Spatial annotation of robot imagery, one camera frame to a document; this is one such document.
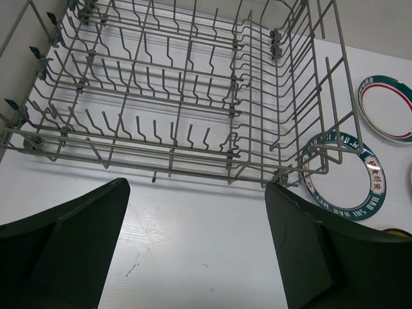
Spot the white plate teal lettered rim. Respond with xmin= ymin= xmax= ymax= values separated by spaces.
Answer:
xmin=301 ymin=135 xmax=387 ymax=221

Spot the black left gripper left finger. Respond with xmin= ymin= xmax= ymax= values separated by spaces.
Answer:
xmin=1 ymin=178 xmax=130 ymax=308

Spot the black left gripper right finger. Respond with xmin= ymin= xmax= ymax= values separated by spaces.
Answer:
xmin=265 ymin=183 xmax=411 ymax=308

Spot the yellow patterned plate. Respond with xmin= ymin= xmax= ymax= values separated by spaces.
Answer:
xmin=384 ymin=228 xmax=412 ymax=238

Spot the grey wire dish rack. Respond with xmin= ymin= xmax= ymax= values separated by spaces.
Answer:
xmin=1 ymin=1 xmax=366 ymax=187

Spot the white plate teal red rim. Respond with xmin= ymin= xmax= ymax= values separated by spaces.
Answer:
xmin=357 ymin=75 xmax=411 ymax=144

